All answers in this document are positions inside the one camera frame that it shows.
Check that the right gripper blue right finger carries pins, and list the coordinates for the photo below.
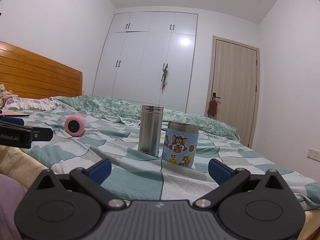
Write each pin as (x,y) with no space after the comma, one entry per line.
(226,176)

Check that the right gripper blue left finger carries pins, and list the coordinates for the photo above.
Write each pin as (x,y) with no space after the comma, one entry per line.
(94,175)

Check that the blue cartoon sticker cup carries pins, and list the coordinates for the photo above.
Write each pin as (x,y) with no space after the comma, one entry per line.
(180,143)

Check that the pink steel cup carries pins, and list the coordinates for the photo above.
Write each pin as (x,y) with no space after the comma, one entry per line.
(75,125)

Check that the beige room door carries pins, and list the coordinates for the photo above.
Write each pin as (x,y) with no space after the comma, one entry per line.
(235,77)

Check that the pink flat book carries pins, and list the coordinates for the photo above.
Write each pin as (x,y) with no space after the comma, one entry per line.
(14,114)

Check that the checkered green bed sheet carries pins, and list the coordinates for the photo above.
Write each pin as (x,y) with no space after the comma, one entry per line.
(136,175)

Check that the purple floral pillow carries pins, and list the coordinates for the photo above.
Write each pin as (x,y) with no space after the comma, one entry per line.
(30,104)

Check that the green floral duvet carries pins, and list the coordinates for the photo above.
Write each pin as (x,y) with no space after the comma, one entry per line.
(130,113)

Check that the purple cushion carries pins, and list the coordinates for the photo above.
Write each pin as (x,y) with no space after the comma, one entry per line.
(12,193)

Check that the wooden headboard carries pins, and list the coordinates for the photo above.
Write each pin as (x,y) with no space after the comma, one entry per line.
(30,75)

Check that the green hanging ornament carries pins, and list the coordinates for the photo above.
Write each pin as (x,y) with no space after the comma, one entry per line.
(164,77)

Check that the white built-in wardrobe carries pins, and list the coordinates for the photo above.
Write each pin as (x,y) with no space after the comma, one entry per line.
(137,46)

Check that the brown plush toy on handle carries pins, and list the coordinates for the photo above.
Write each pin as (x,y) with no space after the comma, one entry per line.
(212,108)

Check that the black door handle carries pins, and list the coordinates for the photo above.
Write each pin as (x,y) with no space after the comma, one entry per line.
(215,97)

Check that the white wall socket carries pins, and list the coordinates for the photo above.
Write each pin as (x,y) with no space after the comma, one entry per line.
(313,154)

